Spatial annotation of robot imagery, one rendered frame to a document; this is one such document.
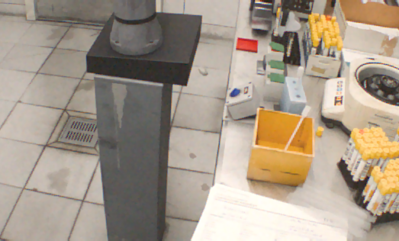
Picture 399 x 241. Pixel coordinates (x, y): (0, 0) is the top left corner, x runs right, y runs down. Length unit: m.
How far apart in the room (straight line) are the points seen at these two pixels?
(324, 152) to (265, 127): 0.16
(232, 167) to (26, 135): 1.60
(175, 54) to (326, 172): 0.51
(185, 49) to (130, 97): 0.20
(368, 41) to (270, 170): 0.62
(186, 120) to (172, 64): 1.31
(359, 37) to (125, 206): 0.97
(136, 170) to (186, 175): 0.74
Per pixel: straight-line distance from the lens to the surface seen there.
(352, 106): 1.20
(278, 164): 1.01
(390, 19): 1.74
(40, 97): 2.75
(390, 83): 1.28
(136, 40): 1.27
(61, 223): 2.08
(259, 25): 1.57
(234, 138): 1.14
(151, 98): 1.32
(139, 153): 1.47
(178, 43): 1.33
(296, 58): 1.45
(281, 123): 1.10
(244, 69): 1.39
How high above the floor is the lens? 1.63
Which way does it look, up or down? 39 degrees down
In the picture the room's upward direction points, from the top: 7 degrees clockwise
